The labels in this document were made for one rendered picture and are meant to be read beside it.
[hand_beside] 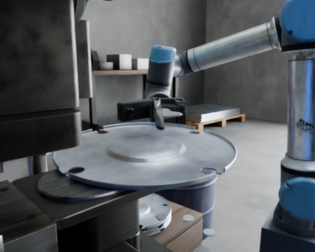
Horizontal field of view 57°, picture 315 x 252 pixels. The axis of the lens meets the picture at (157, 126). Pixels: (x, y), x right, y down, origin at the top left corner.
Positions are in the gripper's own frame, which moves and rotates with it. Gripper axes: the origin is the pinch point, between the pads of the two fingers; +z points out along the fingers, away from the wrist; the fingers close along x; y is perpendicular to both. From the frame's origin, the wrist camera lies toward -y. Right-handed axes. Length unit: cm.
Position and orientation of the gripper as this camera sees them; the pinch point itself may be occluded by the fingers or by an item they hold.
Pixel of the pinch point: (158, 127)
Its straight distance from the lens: 59.8
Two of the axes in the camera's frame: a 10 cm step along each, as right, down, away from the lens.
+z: 0.9, 2.9, -9.5
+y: 10.0, -0.2, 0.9
